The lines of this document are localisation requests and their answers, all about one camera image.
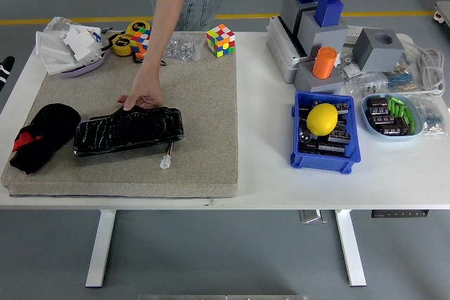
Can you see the person's hand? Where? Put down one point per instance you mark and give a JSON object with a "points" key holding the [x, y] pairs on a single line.
{"points": [[146, 91]]}

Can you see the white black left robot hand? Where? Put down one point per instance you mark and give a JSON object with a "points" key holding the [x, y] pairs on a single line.
{"points": [[6, 68]]}

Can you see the black rag with red patch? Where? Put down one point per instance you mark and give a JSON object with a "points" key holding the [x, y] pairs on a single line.
{"points": [[52, 121]]}

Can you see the person's forearm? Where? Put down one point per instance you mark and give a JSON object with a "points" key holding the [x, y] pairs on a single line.
{"points": [[165, 26]]}

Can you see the black table control panel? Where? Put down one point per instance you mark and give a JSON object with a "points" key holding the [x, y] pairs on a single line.
{"points": [[400, 214]]}

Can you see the multicoloured puzzle cube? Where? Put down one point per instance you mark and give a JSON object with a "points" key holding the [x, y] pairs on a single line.
{"points": [[220, 40], [140, 41]]}

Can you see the yellow tape measure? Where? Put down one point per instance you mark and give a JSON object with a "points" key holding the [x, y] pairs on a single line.
{"points": [[135, 27], [121, 45]]}

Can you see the clear bag of screws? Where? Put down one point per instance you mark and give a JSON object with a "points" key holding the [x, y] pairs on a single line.
{"points": [[183, 48]]}

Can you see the purple tray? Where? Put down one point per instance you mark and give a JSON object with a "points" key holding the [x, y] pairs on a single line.
{"points": [[84, 69]]}

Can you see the grey-brown mat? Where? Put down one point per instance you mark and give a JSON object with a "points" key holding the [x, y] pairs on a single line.
{"points": [[204, 121]]}

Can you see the empty clear plastic bag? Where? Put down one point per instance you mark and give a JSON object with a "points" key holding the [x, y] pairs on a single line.
{"points": [[58, 26]]}

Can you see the broken white plastic piece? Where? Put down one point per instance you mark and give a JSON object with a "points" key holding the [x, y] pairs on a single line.
{"points": [[79, 41]]}

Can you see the grey junction box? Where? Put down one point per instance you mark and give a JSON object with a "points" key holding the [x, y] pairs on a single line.
{"points": [[281, 54]]}

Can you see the white table leg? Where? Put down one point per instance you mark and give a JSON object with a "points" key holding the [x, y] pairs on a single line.
{"points": [[351, 247], [100, 247]]}

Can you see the tall grey block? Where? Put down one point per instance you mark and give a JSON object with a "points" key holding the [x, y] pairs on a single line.
{"points": [[327, 40], [290, 12]]}

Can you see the black cylindrical capacitor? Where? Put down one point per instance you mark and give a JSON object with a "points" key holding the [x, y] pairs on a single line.
{"points": [[377, 110], [332, 148], [340, 136], [377, 102], [305, 135], [381, 119], [342, 107], [395, 127]]}

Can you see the yellow lemon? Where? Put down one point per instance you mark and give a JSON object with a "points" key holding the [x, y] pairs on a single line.
{"points": [[321, 119]]}

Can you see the orange cylinder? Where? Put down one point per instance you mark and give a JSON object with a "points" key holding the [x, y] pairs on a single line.
{"points": [[323, 64]]}

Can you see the low grey block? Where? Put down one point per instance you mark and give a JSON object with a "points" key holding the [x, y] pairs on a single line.
{"points": [[327, 85]]}

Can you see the blue plastic bin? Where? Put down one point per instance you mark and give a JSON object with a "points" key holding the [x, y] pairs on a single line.
{"points": [[316, 164]]}

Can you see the clear bag of small parts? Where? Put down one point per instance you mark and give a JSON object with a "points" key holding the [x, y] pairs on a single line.
{"points": [[349, 66]]}

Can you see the clear bag with plug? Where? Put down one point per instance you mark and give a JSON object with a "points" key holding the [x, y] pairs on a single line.
{"points": [[365, 85]]}

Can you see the grey block with round hole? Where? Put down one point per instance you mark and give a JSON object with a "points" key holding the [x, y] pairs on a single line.
{"points": [[379, 54]]}

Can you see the green cylinder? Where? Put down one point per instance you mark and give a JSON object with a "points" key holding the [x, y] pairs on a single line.
{"points": [[400, 99], [409, 116], [390, 104]]}

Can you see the clear bag of blue resistors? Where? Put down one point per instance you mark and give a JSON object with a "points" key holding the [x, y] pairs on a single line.
{"points": [[434, 121], [400, 80]]}

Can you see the light blue dish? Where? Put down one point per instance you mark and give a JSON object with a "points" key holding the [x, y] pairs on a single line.
{"points": [[397, 138]]}

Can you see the white power strip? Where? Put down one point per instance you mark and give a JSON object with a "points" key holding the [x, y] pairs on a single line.
{"points": [[405, 38]]}

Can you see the white cart with red wheel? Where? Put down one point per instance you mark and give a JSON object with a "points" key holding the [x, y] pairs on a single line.
{"points": [[443, 12]]}

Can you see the grey metal bracket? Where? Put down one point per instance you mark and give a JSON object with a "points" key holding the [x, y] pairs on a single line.
{"points": [[311, 216]]}

